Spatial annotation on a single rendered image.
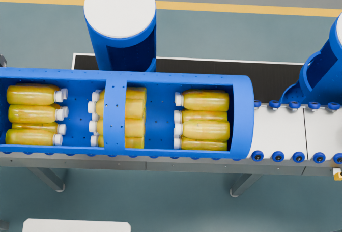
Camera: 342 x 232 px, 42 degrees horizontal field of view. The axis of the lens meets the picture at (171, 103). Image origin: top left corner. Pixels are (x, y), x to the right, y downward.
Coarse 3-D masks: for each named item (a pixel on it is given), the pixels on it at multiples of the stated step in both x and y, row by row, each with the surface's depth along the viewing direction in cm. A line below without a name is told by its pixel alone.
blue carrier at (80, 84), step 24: (0, 72) 144; (24, 72) 145; (48, 72) 145; (72, 72) 147; (96, 72) 147; (120, 72) 148; (144, 72) 150; (0, 96) 159; (72, 96) 165; (120, 96) 139; (168, 96) 165; (240, 96) 141; (0, 120) 159; (72, 120) 165; (120, 120) 138; (168, 120) 166; (240, 120) 139; (0, 144) 144; (72, 144) 158; (120, 144) 142; (168, 144) 161; (240, 144) 142
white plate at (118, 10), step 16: (96, 0) 174; (112, 0) 175; (128, 0) 175; (144, 0) 175; (96, 16) 172; (112, 16) 172; (128, 16) 172; (144, 16) 173; (112, 32) 170; (128, 32) 170
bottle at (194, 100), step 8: (184, 96) 153; (192, 96) 152; (200, 96) 152; (208, 96) 152; (216, 96) 152; (224, 96) 152; (184, 104) 153; (192, 104) 152; (200, 104) 152; (208, 104) 152; (216, 104) 152; (224, 104) 152
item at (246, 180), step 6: (246, 174) 209; (252, 174) 196; (258, 174) 195; (240, 180) 224; (246, 180) 209; (252, 180) 208; (234, 186) 241; (240, 186) 224; (246, 186) 223; (234, 192) 241; (240, 192) 240
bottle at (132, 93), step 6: (126, 90) 152; (132, 90) 153; (138, 90) 153; (144, 90) 153; (102, 96) 151; (126, 96) 151; (132, 96) 151; (138, 96) 151; (144, 96) 151; (144, 102) 151
